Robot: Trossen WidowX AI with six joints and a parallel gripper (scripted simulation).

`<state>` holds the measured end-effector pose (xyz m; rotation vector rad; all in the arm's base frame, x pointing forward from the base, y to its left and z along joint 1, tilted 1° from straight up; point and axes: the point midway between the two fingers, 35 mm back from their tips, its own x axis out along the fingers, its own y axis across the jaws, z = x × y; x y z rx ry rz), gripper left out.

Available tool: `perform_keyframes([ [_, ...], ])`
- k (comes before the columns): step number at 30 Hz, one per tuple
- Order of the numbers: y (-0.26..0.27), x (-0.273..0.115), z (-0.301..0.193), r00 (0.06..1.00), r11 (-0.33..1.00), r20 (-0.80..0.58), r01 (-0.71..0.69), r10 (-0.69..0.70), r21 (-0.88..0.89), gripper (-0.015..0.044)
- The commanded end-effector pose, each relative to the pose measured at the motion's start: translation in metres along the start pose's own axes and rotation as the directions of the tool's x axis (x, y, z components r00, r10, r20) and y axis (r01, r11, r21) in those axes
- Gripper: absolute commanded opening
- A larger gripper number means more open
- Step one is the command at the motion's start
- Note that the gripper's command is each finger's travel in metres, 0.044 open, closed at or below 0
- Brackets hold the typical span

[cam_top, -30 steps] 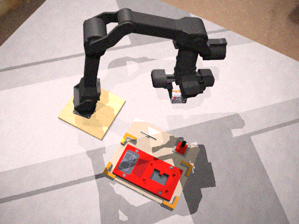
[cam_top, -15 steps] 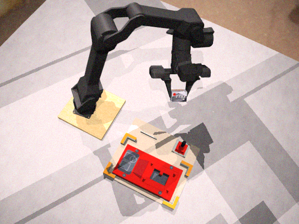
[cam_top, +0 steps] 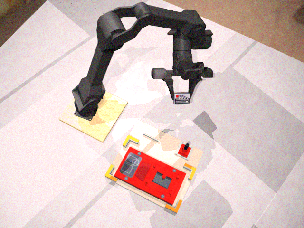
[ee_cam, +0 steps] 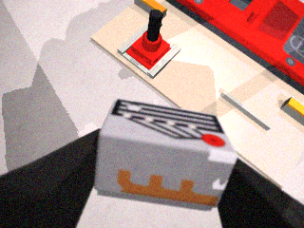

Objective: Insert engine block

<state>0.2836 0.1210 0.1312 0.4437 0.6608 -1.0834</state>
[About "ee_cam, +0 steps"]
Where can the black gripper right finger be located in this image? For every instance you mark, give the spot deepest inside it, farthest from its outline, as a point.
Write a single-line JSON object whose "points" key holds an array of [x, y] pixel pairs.
{"points": [[251, 201]]}

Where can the red flat rectangular plate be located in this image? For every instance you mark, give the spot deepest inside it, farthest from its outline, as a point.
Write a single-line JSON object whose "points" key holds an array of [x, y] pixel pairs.
{"points": [[271, 32]]}

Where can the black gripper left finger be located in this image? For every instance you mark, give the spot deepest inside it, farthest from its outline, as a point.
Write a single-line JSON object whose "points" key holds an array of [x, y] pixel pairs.
{"points": [[51, 192]]}

